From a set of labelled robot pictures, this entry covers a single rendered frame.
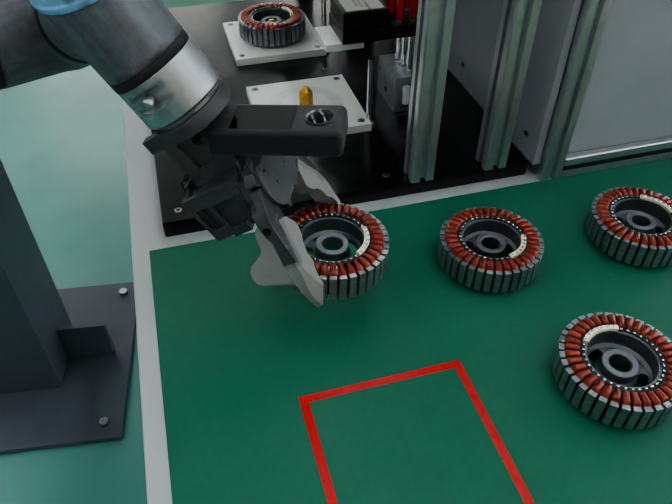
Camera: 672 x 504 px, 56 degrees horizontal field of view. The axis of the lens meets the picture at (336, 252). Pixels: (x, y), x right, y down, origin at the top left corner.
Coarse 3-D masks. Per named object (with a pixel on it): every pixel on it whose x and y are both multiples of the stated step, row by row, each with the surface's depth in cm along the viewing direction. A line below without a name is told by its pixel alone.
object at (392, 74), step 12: (384, 60) 92; (396, 60) 92; (384, 72) 92; (396, 72) 89; (408, 72) 89; (384, 84) 93; (396, 84) 88; (408, 84) 89; (384, 96) 94; (396, 96) 89; (396, 108) 91; (408, 108) 91
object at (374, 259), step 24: (288, 216) 64; (312, 216) 64; (336, 216) 64; (360, 216) 64; (312, 240) 64; (336, 240) 63; (360, 240) 64; (384, 240) 62; (336, 264) 59; (360, 264) 59; (384, 264) 61; (336, 288) 59; (360, 288) 60
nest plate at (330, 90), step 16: (304, 80) 96; (320, 80) 96; (336, 80) 96; (256, 96) 92; (272, 96) 92; (288, 96) 92; (320, 96) 92; (336, 96) 92; (352, 96) 92; (352, 112) 89; (352, 128) 86; (368, 128) 87
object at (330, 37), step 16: (336, 0) 83; (352, 0) 83; (368, 0) 83; (336, 16) 83; (352, 16) 80; (368, 16) 81; (384, 16) 82; (320, 32) 85; (336, 32) 84; (352, 32) 81; (368, 32) 82; (384, 32) 83; (400, 32) 83; (336, 48) 83; (352, 48) 84; (400, 48) 91
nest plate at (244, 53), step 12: (228, 24) 111; (228, 36) 107; (312, 36) 107; (240, 48) 104; (252, 48) 104; (264, 48) 104; (276, 48) 104; (288, 48) 104; (300, 48) 104; (312, 48) 104; (240, 60) 101; (252, 60) 102; (264, 60) 102; (276, 60) 103
